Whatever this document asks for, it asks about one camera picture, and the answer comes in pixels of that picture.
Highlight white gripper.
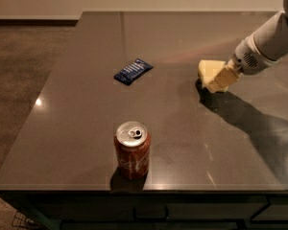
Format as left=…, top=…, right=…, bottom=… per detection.
left=208, top=39, right=277, bottom=92

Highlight yellow sponge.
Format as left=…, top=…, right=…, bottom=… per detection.
left=198, top=60, right=225, bottom=93

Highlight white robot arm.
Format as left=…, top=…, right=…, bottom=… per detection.
left=203, top=0, right=288, bottom=93

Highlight red coke can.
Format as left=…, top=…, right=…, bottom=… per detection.
left=114, top=121, right=151, bottom=180

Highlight blue snack bag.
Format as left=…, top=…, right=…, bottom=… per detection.
left=114, top=58, right=154, bottom=85

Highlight dark cabinet drawers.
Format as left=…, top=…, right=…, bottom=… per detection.
left=0, top=191, right=288, bottom=230

